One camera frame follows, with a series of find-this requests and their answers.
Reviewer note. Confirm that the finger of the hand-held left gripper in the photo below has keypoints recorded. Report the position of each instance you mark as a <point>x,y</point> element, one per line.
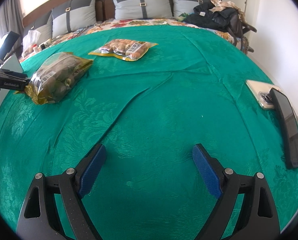
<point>13,74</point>
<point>13,84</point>

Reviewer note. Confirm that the floral sofa cover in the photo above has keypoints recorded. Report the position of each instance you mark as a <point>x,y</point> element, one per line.
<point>129,23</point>

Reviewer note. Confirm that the brown nut snack bag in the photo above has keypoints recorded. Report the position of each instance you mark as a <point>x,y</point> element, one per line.
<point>56,77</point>

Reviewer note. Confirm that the peach ball snack bag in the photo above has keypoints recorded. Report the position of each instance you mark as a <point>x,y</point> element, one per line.
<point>125,48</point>

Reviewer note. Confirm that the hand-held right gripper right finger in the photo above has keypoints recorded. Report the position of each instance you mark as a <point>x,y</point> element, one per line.
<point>206,170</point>

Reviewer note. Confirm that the beige patterned scarf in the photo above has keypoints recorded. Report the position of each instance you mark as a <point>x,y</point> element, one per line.
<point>225,5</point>

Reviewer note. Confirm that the white power strip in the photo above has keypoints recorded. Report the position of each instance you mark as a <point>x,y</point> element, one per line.
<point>44,44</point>

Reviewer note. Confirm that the clear plastic bag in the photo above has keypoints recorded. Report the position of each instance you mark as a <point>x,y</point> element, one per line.
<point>30,40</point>

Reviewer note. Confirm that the black smartphone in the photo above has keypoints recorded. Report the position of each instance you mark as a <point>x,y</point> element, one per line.
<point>289,130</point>

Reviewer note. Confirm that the white bottle red cap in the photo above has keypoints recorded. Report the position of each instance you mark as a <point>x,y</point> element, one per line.
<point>35,48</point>

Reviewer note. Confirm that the green patterned tablecloth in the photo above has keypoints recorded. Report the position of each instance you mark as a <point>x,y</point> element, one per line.
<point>149,105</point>

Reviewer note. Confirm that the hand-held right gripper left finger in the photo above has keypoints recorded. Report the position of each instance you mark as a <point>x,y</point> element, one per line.
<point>92,170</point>

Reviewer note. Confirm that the white smartphone clear case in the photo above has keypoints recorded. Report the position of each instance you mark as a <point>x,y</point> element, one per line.
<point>260,93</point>

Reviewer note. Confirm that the grey curtain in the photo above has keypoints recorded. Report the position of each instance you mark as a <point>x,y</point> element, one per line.
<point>11,17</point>

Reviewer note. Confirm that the grey two-tone cushion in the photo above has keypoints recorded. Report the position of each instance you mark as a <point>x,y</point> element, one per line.
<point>74,17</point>
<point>189,2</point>
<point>141,3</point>
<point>40,26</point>

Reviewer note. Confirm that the brown leather bag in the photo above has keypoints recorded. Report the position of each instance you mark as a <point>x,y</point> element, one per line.
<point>240,27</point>

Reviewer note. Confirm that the black jacket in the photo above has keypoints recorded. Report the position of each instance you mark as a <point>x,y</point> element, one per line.
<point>214,17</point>

